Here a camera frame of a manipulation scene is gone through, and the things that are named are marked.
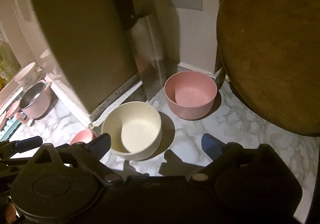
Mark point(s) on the beige rectangular cutting board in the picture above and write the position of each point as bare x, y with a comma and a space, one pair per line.
89, 44

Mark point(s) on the white floral ceramic bowl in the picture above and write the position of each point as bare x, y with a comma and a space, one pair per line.
27, 76

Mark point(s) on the teal drying mat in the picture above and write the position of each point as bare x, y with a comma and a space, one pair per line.
9, 129

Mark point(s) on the cleaver with dark handle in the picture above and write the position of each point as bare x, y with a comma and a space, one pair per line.
146, 43

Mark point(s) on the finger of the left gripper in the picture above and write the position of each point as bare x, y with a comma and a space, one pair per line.
10, 148

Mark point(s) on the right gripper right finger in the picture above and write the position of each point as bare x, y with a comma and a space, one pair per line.
223, 156

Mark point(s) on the pink round bowl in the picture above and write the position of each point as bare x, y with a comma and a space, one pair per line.
190, 95

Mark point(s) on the pink leaf-shaped dish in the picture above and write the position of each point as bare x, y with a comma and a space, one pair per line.
14, 108

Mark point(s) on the green packaged box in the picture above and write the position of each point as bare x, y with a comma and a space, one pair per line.
9, 64

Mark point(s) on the round wooden cutting board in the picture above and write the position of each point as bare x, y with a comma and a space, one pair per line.
270, 51

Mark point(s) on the small pink heart bowl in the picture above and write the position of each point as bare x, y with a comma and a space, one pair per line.
84, 136

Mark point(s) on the pink pot with steel interior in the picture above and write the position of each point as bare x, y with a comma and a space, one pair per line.
35, 102

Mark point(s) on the cream round bowl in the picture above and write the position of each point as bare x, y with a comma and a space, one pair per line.
135, 129

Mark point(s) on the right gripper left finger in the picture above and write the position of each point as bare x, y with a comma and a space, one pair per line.
98, 148

